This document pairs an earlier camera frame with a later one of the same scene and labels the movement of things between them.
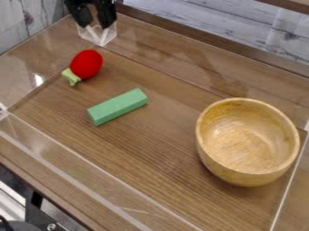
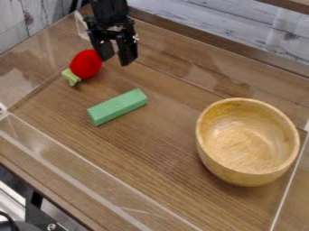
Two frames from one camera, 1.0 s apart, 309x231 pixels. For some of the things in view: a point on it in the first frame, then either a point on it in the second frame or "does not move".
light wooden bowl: x=246 y=141 does not move
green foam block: x=118 y=106 does not move
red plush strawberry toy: x=84 y=65 does not move
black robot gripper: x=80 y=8 → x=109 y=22
